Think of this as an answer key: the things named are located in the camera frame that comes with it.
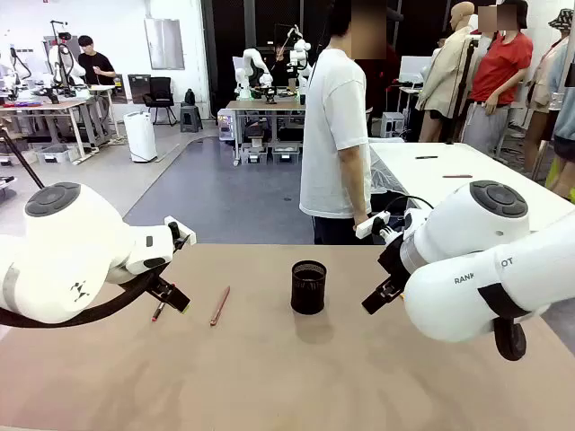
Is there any grey wall panel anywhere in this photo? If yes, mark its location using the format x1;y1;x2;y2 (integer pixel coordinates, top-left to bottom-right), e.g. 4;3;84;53
143;17;186;71

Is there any grey storage bin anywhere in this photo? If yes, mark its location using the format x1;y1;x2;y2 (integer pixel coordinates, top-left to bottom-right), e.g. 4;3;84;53
240;145;271;167
271;145;303;165

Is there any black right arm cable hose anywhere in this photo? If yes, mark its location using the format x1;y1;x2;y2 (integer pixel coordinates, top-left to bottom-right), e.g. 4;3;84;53
477;281;553;363

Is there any black tripod pole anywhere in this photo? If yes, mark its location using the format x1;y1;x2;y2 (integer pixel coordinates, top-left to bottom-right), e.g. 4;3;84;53
447;38;479;145

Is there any black step stool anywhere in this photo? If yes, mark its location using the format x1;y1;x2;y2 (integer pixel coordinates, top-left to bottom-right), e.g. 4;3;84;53
179;103;205;134

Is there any computer tower with lights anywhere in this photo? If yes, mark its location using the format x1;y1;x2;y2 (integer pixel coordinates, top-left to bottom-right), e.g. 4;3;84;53
217;109;237;143

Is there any person in white t-shirt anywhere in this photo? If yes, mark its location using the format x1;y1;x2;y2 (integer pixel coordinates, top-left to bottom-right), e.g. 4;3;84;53
298;0;390;246

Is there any person's right forearm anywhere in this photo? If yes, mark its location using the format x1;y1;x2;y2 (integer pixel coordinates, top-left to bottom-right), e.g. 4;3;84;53
344;174;373;217

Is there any black camera tripod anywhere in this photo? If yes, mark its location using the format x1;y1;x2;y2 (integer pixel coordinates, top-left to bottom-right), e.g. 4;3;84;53
0;127;47;190

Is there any white air purifier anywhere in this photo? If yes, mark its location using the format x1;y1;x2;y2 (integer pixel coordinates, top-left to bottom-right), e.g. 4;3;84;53
123;110;159;163

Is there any white side table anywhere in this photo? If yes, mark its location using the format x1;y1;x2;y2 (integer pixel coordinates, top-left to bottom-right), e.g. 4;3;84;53
367;141;575;234

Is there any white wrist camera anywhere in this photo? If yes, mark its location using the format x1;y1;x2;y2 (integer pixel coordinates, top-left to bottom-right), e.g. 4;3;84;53
354;211;391;239
164;215;198;252

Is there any mannequin in beige jacket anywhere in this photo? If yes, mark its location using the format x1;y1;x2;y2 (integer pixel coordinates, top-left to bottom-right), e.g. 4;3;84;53
414;1;478;144

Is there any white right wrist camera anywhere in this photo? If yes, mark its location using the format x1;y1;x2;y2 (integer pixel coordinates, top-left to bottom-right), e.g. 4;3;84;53
354;211;391;239

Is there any large grey floor bin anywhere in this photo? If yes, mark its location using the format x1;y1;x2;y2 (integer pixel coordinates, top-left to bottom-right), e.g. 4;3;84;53
33;144;83;167

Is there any woman in red shirt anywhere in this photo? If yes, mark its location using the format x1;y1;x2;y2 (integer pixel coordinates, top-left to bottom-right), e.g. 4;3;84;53
461;0;535;156

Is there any wooden background work table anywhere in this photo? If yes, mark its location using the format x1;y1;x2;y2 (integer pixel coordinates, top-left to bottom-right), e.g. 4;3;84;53
224;99;307;168

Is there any wooden lab table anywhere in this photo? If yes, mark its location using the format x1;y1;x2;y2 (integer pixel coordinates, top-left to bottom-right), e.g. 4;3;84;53
0;98;98;163

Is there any black office chair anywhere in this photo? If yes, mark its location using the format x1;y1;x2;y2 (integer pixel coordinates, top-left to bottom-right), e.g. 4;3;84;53
142;76;179;128

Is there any man in black t-shirt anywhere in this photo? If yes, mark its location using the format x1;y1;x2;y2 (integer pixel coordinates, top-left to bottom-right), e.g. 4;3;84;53
76;34;118;87

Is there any grey plastic stool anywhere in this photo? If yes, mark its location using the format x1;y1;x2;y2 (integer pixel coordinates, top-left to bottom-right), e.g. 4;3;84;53
380;111;407;138

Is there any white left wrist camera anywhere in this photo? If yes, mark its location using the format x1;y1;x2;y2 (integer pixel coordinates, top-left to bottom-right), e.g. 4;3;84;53
164;215;198;252

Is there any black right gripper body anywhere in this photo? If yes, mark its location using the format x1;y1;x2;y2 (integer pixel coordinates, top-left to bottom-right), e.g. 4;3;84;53
377;233;412;291

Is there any black mesh pen holder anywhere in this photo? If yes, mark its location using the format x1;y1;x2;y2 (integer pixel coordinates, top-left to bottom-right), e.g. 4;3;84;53
290;259;328;316

